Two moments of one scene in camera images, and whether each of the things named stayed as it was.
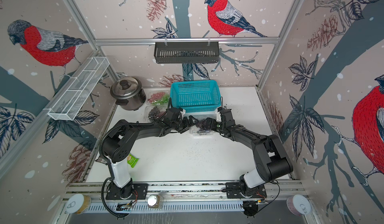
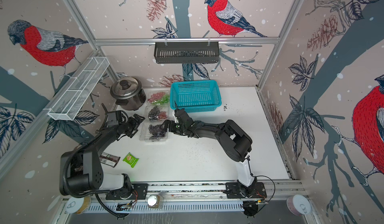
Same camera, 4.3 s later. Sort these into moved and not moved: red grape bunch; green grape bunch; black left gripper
Moved: black left gripper
Not moved: red grape bunch; green grape bunch
